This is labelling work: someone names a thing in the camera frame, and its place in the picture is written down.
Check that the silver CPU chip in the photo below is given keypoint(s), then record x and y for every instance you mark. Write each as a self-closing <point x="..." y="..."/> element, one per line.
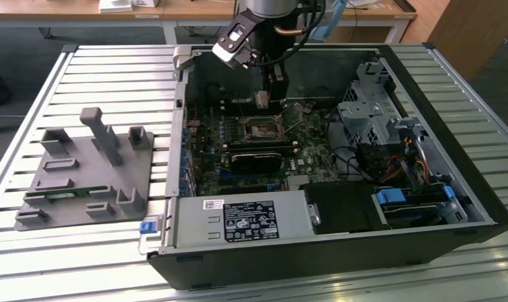
<point x="262" y="100"/>

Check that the RAM slot white clips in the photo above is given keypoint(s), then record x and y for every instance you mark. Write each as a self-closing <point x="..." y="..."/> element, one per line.
<point x="250" y="103"/>
<point x="286" y="142"/>
<point x="250" y="109"/>

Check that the CPU socket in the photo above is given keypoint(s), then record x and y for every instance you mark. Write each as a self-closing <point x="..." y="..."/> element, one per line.
<point x="262" y="129"/>

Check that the pale blue teach pendant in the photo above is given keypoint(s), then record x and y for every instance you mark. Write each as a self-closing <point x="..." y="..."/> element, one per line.
<point x="326" y="31"/>

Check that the coin cell battery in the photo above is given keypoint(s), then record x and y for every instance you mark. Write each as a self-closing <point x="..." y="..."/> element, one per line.
<point x="307" y="108"/>

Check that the metal drive cage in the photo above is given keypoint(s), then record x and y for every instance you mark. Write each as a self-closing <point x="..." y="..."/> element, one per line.
<point x="357" y="108"/>

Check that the white paper label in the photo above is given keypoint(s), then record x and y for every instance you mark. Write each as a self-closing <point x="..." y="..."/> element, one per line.
<point x="147" y="15"/>

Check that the small white box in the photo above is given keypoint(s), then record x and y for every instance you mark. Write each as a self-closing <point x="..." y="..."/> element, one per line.
<point x="147" y="3"/>

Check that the green motherboard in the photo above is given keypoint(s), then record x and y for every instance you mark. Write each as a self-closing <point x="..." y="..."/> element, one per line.
<point x="316" y="151"/>

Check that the black desk object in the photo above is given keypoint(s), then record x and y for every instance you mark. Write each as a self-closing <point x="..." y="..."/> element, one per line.
<point x="407" y="5"/>

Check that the black graphics card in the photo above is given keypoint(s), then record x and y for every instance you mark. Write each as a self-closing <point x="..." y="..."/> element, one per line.
<point x="254" y="165"/>

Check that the large white box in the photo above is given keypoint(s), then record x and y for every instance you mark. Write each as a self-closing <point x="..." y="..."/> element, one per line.
<point x="115" y="7"/>

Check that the silver chipset heatsink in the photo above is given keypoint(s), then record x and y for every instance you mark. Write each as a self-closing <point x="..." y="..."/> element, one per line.
<point x="298" y="182"/>

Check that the wooden cabinet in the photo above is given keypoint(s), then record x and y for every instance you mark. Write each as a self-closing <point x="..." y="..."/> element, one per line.
<point x="477" y="31"/>

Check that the black plastic shroud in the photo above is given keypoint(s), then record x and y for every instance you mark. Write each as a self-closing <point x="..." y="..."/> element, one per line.
<point x="342" y="204"/>

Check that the blue disk carrier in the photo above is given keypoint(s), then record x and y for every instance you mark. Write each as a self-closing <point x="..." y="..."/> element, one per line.
<point x="390" y="196"/>

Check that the gray power supply unit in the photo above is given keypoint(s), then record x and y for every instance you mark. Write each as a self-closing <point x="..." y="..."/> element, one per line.
<point x="191" y="217"/>

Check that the gray parts rack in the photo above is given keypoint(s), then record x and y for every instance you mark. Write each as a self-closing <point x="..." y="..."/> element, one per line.
<point x="78" y="176"/>

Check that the green RAM stick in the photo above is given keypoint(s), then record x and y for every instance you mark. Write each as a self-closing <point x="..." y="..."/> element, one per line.
<point x="92" y="190"/>

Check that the black hard disk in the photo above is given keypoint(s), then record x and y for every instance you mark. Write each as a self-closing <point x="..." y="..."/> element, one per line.
<point x="410" y="214"/>

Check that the blue plastic clip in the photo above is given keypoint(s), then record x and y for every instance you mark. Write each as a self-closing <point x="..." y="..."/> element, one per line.
<point x="449" y="193"/>

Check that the blue case latch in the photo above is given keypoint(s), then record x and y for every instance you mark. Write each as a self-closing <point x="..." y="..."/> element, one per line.
<point x="148" y="228"/>

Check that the black open PC case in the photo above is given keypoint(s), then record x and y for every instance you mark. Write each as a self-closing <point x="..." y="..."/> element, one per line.
<point x="279" y="270"/>

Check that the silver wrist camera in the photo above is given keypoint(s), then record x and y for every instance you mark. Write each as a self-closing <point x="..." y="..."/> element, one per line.
<point x="231" y="47"/>

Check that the wooden desk white frame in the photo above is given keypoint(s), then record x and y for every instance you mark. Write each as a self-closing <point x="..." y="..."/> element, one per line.
<point x="375" y="15"/>
<point x="48" y="14"/>

